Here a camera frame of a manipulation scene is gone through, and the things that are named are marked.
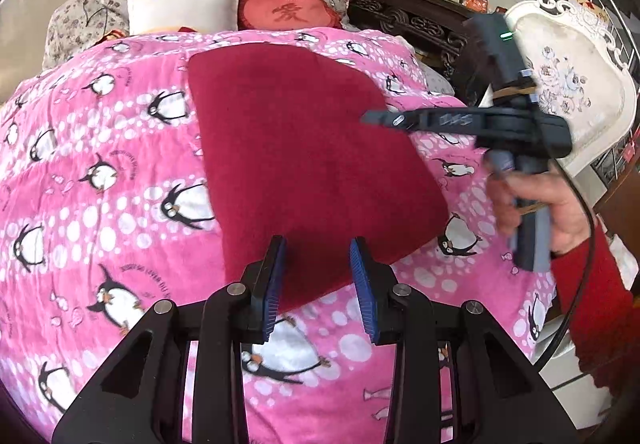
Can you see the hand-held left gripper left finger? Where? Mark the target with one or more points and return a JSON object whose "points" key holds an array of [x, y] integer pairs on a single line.
{"points": [[272, 294]]}

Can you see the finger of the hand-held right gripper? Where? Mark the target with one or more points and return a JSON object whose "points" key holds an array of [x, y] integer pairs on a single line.
{"points": [[425, 119]]}

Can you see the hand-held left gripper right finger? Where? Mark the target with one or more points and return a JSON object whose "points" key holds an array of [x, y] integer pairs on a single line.
{"points": [[362, 294]]}

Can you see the dark red fleece garment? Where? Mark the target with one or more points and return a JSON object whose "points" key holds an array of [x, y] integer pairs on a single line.
{"points": [[300, 149]]}

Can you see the person's right hand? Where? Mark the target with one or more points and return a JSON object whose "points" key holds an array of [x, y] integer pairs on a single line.
{"points": [[570, 209]]}

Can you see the white ornate chair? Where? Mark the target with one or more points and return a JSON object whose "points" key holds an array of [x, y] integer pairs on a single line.
{"points": [[565, 74]]}

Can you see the dark carved wooden cabinet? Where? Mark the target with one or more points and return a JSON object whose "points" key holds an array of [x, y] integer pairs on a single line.
{"points": [[400, 14]]}

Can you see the red heart cushion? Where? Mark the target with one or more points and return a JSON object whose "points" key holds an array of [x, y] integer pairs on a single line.
{"points": [[290, 9]]}

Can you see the white bedside cabinet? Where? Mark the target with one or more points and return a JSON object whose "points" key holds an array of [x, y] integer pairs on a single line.
{"points": [[575, 374]]}

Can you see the pink penguin print blanket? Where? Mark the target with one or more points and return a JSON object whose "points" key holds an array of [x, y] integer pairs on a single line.
{"points": [[100, 124]]}

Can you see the white pillow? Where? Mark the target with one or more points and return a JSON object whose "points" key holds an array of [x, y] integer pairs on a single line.
{"points": [[185, 4]]}

